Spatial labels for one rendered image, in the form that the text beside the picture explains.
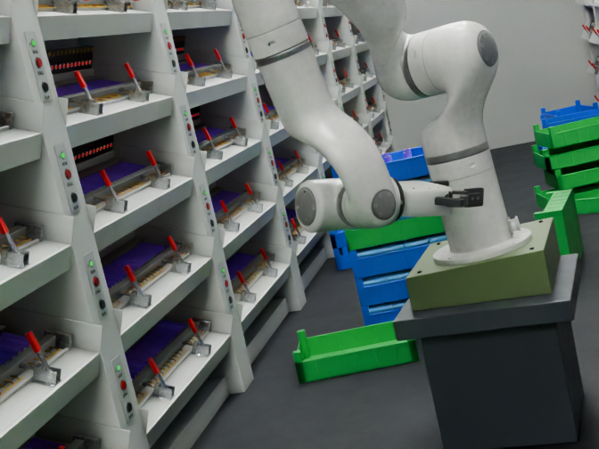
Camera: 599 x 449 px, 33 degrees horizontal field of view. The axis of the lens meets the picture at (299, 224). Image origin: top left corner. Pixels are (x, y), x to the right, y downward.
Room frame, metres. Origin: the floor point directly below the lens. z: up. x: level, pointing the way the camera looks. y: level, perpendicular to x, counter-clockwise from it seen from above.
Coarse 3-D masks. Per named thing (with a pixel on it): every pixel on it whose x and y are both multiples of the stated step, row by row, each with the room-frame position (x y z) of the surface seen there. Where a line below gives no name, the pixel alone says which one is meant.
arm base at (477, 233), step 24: (432, 168) 1.86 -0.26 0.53; (456, 168) 1.82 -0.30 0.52; (480, 168) 1.83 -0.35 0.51; (456, 216) 1.83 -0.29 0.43; (480, 216) 1.82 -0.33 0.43; (504, 216) 1.84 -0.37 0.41; (456, 240) 1.84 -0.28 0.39; (480, 240) 1.82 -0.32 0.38; (504, 240) 1.83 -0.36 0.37; (528, 240) 1.82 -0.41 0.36; (456, 264) 1.81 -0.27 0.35
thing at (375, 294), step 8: (360, 280) 2.68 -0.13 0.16; (400, 280) 2.66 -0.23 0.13; (360, 288) 2.68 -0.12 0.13; (368, 288) 2.67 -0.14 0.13; (376, 288) 2.67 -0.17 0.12; (384, 288) 2.67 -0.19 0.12; (392, 288) 2.67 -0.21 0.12; (400, 288) 2.67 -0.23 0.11; (360, 296) 2.68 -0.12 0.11; (368, 296) 2.68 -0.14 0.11; (376, 296) 2.67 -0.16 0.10; (384, 296) 2.67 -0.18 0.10; (392, 296) 2.67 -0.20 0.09; (400, 296) 2.67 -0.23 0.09; (408, 296) 2.66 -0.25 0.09; (360, 304) 2.68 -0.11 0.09; (368, 304) 2.68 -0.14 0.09; (376, 304) 2.67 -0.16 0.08
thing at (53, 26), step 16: (144, 0) 2.43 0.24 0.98; (48, 16) 1.88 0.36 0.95; (64, 16) 1.95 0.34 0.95; (80, 16) 2.02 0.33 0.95; (96, 16) 2.10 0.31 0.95; (112, 16) 2.18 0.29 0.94; (128, 16) 2.28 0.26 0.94; (144, 16) 2.37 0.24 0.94; (48, 32) 1.89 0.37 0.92; (64, 32) 1.96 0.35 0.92; (80, 32) 2.03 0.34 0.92; (96, 32) 2.11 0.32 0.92; (112, 32) 2.20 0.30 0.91; (128, 32) 2.29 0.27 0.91
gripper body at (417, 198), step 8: (400, 184) 1.64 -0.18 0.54; (408, 184) 1.66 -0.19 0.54; (416, 184) 1.66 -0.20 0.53; (424, 184) 1.67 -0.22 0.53; (432, 184) 1.67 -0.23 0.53; (440, 184) 1.69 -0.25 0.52; (400, 192) 1.63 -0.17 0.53; (408, 192) 1.63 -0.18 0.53; (416, 192) 1.63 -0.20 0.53; (424, 192) 1.64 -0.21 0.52; (432, 192) 1.64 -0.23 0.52; (440, 192) 1.65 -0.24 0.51; (408, 200) 1.62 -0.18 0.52; (416, 200) 1.63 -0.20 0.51; (424, 200) 1.63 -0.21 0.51; (432, 200) 1.64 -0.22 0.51; (400, 208) 1.63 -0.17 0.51; (408, 208) 1.62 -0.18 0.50; (416, 208) 1.63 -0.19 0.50; (424, 208) 1.63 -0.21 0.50; (432, 208) 1.64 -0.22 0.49; (440, 208) 1.65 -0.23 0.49; (448, 208) 1.66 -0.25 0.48
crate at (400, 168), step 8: (392, 152) 2.85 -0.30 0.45; (400, 152) 2.85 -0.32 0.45; (416, 152) 2.85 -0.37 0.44; (392, 160) 2.86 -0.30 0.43; (400, 160) 2.66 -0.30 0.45; (408, 160) 2.66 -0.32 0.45; (416, 160) 2.65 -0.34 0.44; (424, 160) 2.65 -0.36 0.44; (392, 168) 2.66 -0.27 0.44; (400, 168) 2.66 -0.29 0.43; (408, 168) 2.66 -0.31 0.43; (416, 168) 2.65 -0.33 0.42; (424, 168) 2.65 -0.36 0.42; (336, 176) 2.68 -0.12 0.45; (392, 176) 2.66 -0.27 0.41; (400, 176) 2.66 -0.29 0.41; (408, 176) 2.66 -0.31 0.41; (416, 176) 2.65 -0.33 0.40
